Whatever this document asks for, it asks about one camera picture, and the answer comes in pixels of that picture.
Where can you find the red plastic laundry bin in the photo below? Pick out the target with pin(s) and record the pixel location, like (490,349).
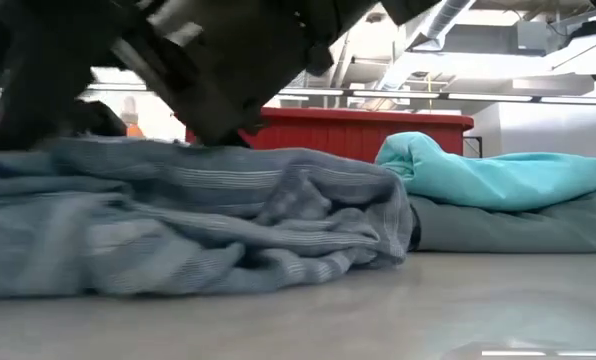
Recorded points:
(353,132)

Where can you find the grey-green trousers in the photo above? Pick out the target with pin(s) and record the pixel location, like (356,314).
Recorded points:
(503,230)

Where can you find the blue grey striped garment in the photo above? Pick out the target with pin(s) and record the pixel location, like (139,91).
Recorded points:
(178,225)

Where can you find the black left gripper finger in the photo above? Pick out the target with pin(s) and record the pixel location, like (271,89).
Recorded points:
(228,122)

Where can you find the orange spray bottle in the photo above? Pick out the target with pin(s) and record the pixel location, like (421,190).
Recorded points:
(132,127)

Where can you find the turquoise garment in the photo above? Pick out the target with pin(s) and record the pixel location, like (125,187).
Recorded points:
(478,175)

